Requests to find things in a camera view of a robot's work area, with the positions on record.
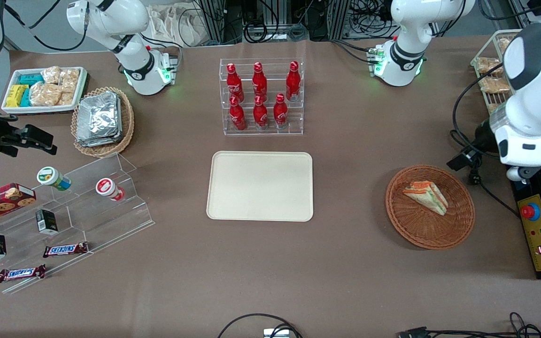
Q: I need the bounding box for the triangular sandwich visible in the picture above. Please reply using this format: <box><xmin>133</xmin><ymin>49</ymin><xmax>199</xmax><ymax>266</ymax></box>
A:
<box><xmin>402</xmin><ymin>181</ymin><xmax>449</xmax><ymax>216</ymax></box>

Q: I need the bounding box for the white rectangular snack tray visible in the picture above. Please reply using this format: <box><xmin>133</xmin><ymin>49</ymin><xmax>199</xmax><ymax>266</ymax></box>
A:
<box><xmin>1</xmin><ymin>67</ymin><xmax>88</xmax><ymax>115</ymax></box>

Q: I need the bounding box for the oval light wicker basket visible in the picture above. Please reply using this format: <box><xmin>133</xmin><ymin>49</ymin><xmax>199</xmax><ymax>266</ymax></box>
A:
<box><xmin>71</xmin><ymin>86</ymin><xmax>135</xmax><ymax>158</ymax></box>

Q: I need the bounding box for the round brown wicker basket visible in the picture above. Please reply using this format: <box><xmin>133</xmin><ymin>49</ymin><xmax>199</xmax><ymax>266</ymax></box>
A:
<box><xmin>385</xmin><ymin>164</ymin><xmax>476</xmax><ymax>250</ymax></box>

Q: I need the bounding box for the beige plastic tray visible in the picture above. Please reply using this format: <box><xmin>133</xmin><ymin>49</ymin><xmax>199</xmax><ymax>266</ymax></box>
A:
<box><xmin>206</xmin><ymin>151</ymin><xmax>314</xmax><ymax>222</ymax></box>

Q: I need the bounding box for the green-lid white cup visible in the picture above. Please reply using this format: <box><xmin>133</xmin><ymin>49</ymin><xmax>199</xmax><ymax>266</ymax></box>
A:
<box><xmin>36</xmin><ymin>166</ymin><xmax>72</xmax><ymax>192</ymax></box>

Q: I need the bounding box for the stack of silver foil packs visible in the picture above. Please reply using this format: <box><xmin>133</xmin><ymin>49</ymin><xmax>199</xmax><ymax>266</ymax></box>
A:
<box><xmin>76</xmin><ymin>91</ymin><xmax>124</xmax><ymax>148</ymax></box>

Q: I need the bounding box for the red tartan cookie box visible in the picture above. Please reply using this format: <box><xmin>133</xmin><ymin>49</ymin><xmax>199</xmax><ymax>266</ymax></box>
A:
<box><xmin>0</xmin><ymin>183</ymin><xmax>37</xmax><ymax>223</ymax></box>

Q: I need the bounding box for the red emergency stop button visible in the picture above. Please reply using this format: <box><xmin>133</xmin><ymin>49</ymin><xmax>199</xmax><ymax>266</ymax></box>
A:
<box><xmin>520</xmin><ymin>203</ymin><xmax>541</xmax><ymax>222</ymax></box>

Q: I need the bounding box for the red-lid white cup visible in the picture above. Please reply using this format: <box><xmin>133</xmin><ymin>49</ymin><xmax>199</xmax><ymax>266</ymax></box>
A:
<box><xmin>95</xmin><ymin>177</ymin><xmax>126</xmax><ymax>202</ymax></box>

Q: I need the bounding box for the yellow control panel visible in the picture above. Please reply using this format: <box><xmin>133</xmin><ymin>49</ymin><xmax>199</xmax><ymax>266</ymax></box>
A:
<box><xmin>517</xmin><ymin>193</ymin><xmax>541</xmax><ymax>273</ymax></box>

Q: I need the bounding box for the brown Snickers bar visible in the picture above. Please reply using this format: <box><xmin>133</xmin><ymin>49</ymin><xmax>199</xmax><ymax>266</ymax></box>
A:
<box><xmin>0</xmin><ymin>264</ymin><xmax>46</xmax><ymax>283</ymax></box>
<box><xmin>43</xmin><ymin>242</ymin><xmax>89</xmax><ymax>258</ymax></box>

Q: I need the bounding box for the clear acrylic stepped shelf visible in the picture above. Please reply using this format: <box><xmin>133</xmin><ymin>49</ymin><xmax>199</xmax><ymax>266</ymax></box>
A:
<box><xmin>0</xmin><ymin>153</ymin><xmax>155</xmax><ymax>295</ymax></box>

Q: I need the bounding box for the red cola bottle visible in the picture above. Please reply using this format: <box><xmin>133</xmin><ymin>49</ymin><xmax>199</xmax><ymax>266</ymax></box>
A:
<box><xmin>229</xmin><ymin>96</ymin><xmax>247</xmax><ymax>131</ymax></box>
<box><xmin>286</xmin><ymin>61</ymin><xmax>301</xmax><ymax>102</ymax></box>
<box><xmin>273</xmin><ymin>93</ymin><xmax>289</xmax><ymax>130</ymax></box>
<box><xmin>253</xmin><ymin>95</ymin><xmax>269</xmax><ymax>131</ymax></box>
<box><xmin>226</xmin><ymin>63</ymin><xmax>245</xmax><ymax>102</ymax></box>
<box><xmin>252</xmin><ymin>61</ymin><xmax>268</xmax><ymax>100</ymax></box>

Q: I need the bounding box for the clear acrylic bottle rack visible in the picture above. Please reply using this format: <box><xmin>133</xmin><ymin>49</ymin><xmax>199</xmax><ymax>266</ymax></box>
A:
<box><xmin>219</xmin><ymin>57</ymin><xmax>305</xmax><ymax>137</ymax></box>

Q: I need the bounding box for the black power cable with plug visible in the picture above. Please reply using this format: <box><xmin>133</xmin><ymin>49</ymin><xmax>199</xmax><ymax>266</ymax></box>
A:
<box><xmin>449</xmin><ymin>130</ymin><xmax>521</xmax><ymax>219</ymax></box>

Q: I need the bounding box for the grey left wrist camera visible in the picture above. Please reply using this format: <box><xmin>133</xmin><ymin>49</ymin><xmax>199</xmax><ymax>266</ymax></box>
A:
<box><xmin>507</xmin><ymin>165</ymin><xmax>541</xmax><ymax>184</ymax></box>

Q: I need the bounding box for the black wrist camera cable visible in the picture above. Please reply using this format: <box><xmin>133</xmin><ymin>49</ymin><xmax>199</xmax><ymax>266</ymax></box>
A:
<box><xmin>451</xmin><ymin>63</ymin><xmax>507</xmax><ymax>151</ymax></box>

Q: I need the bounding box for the white wire rack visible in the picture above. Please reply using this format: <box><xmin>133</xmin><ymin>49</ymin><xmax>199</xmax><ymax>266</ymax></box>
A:
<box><xmin>470</xmin><ymin>29</ymin><xmax>526</xmax><ymax>116</ymax></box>

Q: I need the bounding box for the black cable with connector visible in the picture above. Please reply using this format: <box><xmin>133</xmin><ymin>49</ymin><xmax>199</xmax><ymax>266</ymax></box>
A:
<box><xmin>397</xmin><ymin>312</ymin><xmax>541</xmax><ymax>338</ymax></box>

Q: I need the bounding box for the aluminium frame post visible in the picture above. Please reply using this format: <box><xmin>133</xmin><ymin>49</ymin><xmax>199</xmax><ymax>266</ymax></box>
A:
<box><xmin>328</xmin><ymin>0</ymin><xmax>352</xmax><ymax>41</ymax></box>
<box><xmin>199</xmin><ymin>0</ymin><xmax>233</xmax><ymax>46</ymax></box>

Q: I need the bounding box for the black looped cable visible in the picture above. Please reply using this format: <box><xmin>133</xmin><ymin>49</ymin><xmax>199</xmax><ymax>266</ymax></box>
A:
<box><xmin>217</xmin><ymin>313</ymin><xmax>304</xmax><ymax>338</ymax></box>

